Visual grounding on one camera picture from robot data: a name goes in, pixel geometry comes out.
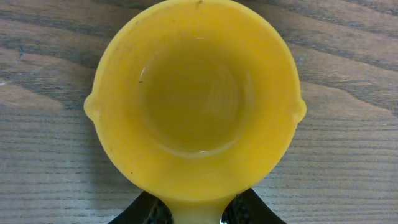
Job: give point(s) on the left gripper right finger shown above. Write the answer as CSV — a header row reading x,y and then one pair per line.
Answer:
x,y
248,208

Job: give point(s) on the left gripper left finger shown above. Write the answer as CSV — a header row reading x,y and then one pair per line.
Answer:
x,y
146,209

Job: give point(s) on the yellow measuring scoop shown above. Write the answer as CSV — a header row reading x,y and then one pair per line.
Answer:
x,y
195,102

